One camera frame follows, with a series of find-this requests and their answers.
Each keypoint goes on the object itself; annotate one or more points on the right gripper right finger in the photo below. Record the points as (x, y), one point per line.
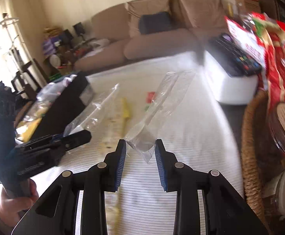
(225, 211)

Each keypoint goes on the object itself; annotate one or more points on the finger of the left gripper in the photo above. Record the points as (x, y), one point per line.
(71, 140)

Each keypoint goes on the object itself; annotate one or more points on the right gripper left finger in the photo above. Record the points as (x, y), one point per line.
(55, 212)

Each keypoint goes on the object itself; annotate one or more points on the clear plastic bag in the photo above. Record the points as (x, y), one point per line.
(169, 94)
(95, 112)

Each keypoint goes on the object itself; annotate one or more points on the yellow snack packet strip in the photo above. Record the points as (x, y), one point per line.
(114, 125)

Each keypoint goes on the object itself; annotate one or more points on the person's left hand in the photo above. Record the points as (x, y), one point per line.
(10, 207)

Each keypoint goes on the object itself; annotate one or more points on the black storage box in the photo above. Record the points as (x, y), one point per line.
(56, 105)

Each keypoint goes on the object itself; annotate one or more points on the wicker basket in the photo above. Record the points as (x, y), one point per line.
(252, 124)

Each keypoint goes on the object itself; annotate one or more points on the small red packet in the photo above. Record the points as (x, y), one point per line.
(150, 96)

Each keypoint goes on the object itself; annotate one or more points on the white cloth table cover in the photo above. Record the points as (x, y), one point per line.
(197, 132)

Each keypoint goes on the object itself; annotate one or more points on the white appliance box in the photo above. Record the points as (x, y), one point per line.
(225, 88)

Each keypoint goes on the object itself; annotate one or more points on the dark blue cushion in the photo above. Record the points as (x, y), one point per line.
(154, 23)

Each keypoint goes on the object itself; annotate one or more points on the black remote control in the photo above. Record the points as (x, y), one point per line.
(231, 58)

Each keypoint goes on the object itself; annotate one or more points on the brown sofa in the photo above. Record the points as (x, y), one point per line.
(112, 25)

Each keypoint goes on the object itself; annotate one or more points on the tan sofa pillow left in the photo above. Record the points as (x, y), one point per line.
(139, 8)

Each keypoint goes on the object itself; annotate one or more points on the tan sofa pillow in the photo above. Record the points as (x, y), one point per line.
(204, 14)
(139, 8)

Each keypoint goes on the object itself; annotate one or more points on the red snack bags pile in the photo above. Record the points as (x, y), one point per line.
(263, 39)

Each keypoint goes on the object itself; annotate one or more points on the tan sofa pillow right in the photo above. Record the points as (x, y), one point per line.
(204, 14)

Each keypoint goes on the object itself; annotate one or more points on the cardboard box with red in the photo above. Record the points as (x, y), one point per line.
(248, 6)

